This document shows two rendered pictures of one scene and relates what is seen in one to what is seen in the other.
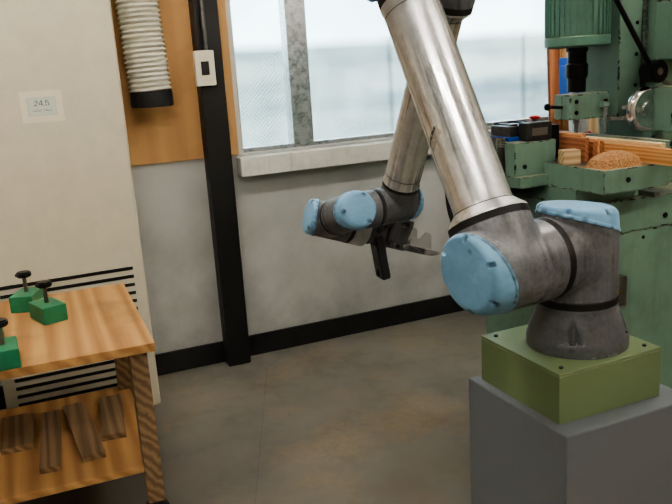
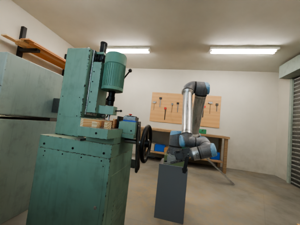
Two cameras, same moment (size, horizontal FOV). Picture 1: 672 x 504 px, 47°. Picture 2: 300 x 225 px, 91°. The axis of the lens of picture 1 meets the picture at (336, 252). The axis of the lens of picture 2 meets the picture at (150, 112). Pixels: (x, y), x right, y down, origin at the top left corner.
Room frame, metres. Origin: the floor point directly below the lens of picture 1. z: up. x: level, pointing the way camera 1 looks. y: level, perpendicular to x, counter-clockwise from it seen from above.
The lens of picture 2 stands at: (2.99, 0.27, 0.96)
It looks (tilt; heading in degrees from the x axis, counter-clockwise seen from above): 4 degrees up; 215
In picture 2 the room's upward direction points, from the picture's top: 6 degrees clockwise
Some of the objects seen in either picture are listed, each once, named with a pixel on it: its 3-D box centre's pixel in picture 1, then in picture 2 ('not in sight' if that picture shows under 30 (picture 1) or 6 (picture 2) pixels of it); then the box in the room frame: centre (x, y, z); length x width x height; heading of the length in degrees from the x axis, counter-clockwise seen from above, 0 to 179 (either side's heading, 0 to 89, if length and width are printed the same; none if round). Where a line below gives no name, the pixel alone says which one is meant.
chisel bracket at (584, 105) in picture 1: (582, 108); (107, 111); (2.19, -0.72, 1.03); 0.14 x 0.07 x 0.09; 112
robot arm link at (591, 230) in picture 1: (573, 248); (177, 137); (1.38, -0.44, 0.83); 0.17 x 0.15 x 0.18; 119
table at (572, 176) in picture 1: (545, 168); (119, 131); (2.14, -0.60, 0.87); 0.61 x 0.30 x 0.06; 22
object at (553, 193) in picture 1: (558, 184); (113, 137); (2.16, -0.65, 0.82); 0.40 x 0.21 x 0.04; 22
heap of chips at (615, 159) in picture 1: (614, 158); not in sight; (1.92, -0.72, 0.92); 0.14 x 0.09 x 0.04; 112
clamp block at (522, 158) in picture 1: (520, 155); (130, 127); (2.11, -0.53, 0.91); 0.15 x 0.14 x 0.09; 22
